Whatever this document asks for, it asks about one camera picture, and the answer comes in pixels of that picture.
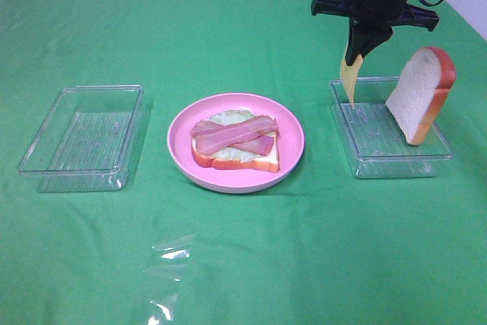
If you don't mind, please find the toast bread slice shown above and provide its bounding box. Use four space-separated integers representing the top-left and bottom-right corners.
190 118 279 173

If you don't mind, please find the clear left plastic container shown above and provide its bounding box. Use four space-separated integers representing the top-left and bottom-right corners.
18 84 144 193

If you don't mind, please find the yellow cheese slice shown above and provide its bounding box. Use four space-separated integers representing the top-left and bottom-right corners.
340 54 363 107

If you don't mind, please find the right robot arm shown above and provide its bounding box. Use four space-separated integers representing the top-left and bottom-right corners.
310 0 439 66

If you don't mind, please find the clear tape patch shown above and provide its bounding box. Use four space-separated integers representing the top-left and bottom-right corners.
142 233 196 324

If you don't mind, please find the clear plastic container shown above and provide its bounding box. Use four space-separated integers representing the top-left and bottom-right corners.
18 84 144 193
329 76 453 179

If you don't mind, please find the ham slice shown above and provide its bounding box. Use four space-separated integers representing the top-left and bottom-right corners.
230 118 278 155

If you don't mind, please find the green lettuce leaf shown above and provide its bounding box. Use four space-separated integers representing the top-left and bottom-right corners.
209 110 259 163

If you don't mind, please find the green tablecloth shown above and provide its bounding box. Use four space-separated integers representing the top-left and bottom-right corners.
1 0 486 324

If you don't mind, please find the wavy bacon strip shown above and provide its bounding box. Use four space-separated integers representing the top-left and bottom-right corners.
191 115 278 155

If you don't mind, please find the pink round plate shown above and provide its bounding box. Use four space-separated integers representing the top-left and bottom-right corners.
167 93 305 193

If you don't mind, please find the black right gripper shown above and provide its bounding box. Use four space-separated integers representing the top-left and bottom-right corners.
310 0 439 65

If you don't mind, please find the clear right plastic container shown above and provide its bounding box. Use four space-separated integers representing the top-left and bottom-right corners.
329 76 453 179

